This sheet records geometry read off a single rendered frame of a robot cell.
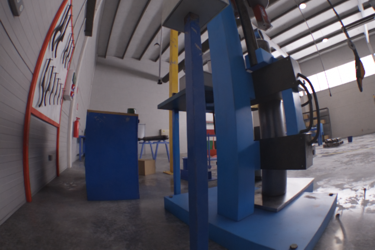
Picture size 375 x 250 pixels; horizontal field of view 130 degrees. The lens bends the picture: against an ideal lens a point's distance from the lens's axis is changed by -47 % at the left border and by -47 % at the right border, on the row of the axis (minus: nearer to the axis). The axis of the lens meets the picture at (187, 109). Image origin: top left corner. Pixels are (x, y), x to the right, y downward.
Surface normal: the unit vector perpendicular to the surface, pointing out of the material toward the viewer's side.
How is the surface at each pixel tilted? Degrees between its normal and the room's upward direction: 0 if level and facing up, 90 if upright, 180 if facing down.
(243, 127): 90
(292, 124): 90
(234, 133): 90
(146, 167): 90
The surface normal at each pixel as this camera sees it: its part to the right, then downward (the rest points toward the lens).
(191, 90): -0.86, -0.09
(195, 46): 0.51, -0.20
